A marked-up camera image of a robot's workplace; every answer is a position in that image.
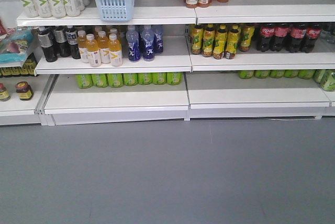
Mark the blue sports drink bottle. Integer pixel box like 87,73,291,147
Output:
141,25,154,61
126,25,140,62
152,25,164,54

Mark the yellow iced tea bottle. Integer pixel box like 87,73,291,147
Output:
202,24,215,57
239,23,255,52
225,24,239,60
213,24,228,60
191,25,203,54

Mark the orange vitamin drink bottle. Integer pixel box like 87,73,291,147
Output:
97,30,110,64
108,34,123,67
77,30,89,63
86,34,102,68

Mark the white metal shelving unit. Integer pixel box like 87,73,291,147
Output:
1,0,334,126

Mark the dark tea bottle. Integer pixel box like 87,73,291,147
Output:
65,26,81,59
53,26,71,57
38,26,57,62

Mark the dark cola bottle red label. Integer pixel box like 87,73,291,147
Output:
288,23,307,53
256,23,275,52
270,23,289,52
300,23,322,53

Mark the red lidded sauce jar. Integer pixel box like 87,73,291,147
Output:
0,83,10,102
15,81,34,100

